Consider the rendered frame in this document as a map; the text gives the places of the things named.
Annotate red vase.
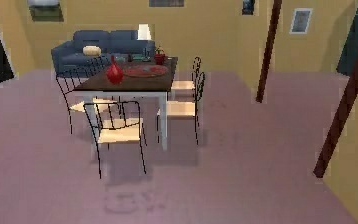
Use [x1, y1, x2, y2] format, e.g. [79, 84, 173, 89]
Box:
[105, 55, 125, 85]

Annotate red round plate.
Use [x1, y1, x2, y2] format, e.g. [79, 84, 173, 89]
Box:
[122, 64, 169, 79]

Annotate dark brown dining table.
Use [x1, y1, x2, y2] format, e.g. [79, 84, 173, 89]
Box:
[72, 55, 179, 152]

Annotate red pot with plant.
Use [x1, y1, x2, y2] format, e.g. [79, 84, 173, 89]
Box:
[153, 46, 167, 66]

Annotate white lamp shade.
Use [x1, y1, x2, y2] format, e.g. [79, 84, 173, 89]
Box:
[136, 23, 153, 41]

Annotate cream round cushion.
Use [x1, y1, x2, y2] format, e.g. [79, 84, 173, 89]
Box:
[82, 45, 102, 57]

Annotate blue sofa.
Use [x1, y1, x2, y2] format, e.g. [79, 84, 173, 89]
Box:
[50, 29, 156, 75]

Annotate black wire chair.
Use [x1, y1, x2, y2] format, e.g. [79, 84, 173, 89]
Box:
[170, 56, 203, 92]
[82, 100, 148, 180]
[156, 71, 207, 146]
[55, 55, 119, 136]

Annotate dark brown door frame post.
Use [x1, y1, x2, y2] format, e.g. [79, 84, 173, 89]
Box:
[312, 26, 358, 179]
[255, 0, 284, 104]

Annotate grey wall picture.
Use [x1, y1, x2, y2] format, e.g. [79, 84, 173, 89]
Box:
[148, 0, 185, 8]

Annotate dark small wall picture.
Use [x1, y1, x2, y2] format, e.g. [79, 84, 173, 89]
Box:
[241, 0, 256, 16]

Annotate white framed wall picture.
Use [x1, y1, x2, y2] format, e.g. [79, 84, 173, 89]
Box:
[289, 7, 314, 35]

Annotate dark green wall picture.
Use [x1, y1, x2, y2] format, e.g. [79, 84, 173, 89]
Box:
[27, 0, 65, 23]

